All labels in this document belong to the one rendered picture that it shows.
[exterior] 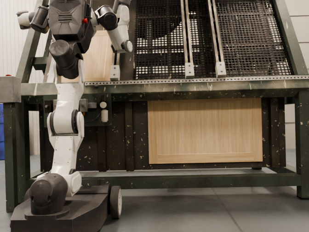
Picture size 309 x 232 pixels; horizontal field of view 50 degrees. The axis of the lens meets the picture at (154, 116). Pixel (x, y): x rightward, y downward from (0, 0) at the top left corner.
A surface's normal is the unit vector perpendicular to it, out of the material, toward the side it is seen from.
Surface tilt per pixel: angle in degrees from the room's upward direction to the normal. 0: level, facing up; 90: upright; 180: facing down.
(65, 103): 64
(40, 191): 72
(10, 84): 90
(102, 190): 45
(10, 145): 90
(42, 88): 58
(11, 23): 90
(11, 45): 90
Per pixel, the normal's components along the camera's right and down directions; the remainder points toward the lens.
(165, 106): -0.04, 0.00
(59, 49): -0.04, -0.38
